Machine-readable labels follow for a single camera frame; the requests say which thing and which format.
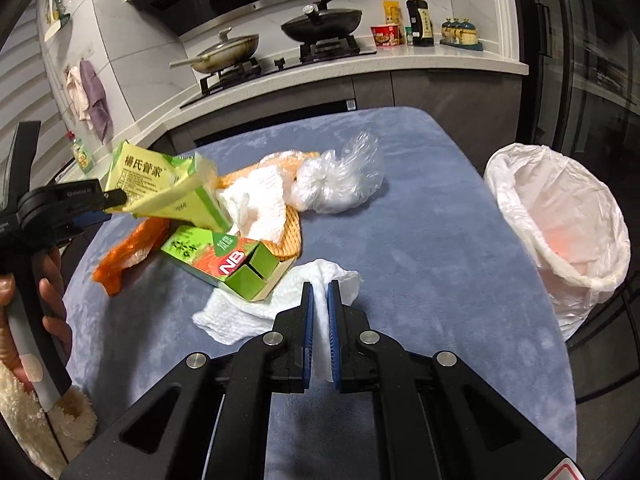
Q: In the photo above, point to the trash bin with white bag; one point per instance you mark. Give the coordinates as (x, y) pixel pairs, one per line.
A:
(565, 210)

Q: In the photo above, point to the pink hanging towel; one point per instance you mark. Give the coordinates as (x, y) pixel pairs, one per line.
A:
(76, 92)

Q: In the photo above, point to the golden frying pan with lid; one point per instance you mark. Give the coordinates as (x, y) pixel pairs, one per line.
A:
(220, 62)

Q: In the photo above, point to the black wok lid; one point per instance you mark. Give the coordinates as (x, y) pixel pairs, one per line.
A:
(320, 16)

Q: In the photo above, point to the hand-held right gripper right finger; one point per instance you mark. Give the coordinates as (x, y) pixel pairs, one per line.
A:
(334, 332)

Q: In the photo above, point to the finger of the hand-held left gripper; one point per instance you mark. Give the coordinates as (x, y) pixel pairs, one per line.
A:
(92, 218)
(112, 199)

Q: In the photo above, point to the clear plastic bag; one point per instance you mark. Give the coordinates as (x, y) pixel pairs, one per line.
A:
(330, 185)

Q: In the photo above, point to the crumpled white paper towel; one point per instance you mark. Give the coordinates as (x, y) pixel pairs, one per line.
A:
(260, 200)

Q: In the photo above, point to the dark grey base cabinets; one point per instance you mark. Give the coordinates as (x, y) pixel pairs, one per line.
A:
(440, 95)

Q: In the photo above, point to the purple hanging towel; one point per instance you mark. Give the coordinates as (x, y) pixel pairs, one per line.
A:
(97, 100)

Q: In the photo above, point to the built-in black oven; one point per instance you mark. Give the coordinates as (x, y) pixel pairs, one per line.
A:
(275, 120)

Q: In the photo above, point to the orange plastic wrapper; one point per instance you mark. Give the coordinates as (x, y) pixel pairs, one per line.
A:
(115, 265)

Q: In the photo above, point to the yellow-orange foam fruit net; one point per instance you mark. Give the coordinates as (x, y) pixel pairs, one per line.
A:
(292, 232)

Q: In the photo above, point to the red instant noodle cup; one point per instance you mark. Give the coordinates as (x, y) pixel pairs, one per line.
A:
(386, 36)

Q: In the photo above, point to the black framed glass door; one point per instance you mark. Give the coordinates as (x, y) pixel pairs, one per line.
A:
(585, 60)

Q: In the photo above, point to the yellow and blue jar set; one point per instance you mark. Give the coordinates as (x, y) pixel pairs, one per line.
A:
(461, 32)

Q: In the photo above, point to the black gas stove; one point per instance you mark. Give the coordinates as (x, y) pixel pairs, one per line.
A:
(290, 60)

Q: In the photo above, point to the black wok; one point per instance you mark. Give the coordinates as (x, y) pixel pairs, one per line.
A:
(322, 34)

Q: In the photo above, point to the green and orange cardboard box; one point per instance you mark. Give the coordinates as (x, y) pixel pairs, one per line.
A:
(210, 260)

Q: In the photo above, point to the green dish soap bottle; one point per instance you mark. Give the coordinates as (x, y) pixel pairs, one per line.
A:
(82, 157)

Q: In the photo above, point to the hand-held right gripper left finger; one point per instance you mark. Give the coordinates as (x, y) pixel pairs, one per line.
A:
(308, 325)

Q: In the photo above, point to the white window blinds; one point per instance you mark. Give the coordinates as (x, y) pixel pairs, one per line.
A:
(25, 85)

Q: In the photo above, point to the small spice bottle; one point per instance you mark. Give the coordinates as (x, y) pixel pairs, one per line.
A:
(409, 37)

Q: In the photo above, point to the wall rack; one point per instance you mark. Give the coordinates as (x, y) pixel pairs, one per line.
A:
(55, 10)

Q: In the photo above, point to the yellow food packet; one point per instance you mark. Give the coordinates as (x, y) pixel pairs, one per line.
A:
(392, 10)

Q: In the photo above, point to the glass pan lid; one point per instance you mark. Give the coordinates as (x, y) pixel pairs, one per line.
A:
(227, 45)

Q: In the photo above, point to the white paper towel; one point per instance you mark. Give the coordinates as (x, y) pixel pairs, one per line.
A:
(260, 200)
(320, 275)

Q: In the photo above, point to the dark soy sauce bottle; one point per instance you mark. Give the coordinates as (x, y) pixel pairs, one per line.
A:
(420, 22)

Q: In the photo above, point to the person's left hand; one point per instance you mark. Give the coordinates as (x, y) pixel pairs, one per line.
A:
(50, 285)

